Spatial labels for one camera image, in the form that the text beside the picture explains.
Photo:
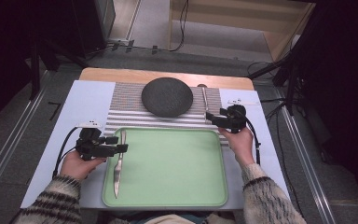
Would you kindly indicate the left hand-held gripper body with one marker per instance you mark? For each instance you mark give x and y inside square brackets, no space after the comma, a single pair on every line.
[90,146]

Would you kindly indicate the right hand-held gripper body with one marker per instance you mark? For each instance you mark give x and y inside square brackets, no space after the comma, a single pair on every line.
[236,119]

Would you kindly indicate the silver metal knife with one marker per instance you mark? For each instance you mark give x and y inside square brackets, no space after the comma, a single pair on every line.
[118,165]

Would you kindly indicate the silver metal fork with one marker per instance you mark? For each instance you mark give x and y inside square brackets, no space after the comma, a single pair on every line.
[204,98]

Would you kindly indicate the light green plastic tray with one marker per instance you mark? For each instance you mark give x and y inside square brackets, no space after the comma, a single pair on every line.
[174,168]

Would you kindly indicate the person's left hand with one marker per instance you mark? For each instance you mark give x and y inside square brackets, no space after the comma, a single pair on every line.
[77,166]

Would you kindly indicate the person's right hand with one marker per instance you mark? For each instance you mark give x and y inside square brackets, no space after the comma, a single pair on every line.
[240,146]

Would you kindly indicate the white paper label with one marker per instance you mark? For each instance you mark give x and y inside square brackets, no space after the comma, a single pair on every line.
[242,101]
[89,124]

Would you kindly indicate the brown white striped placemat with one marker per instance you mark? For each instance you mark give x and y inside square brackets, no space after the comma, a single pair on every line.
[127,105]

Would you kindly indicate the white table cover sheet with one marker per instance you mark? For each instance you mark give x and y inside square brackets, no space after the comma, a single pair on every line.
[87,96]

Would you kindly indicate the dark grey round plate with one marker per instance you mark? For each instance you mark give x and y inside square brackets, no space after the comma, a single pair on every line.
[167,97]

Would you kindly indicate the black tripod stand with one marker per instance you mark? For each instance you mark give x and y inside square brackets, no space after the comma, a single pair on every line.
[290,81]

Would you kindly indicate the person's beige clothing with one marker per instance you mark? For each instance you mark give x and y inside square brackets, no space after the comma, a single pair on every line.
[167,219]

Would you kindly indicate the light wooden shelf unit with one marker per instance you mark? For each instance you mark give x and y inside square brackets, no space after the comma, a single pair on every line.
[279,40]

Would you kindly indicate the black metal stand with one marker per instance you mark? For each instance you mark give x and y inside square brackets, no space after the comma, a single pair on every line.
[35,62]

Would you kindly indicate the dark cabinet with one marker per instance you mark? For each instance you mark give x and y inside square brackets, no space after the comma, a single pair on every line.
[93,25]

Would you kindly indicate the metal floor rail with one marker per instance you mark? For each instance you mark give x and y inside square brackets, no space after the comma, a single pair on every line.
[9,146]
[304,155]

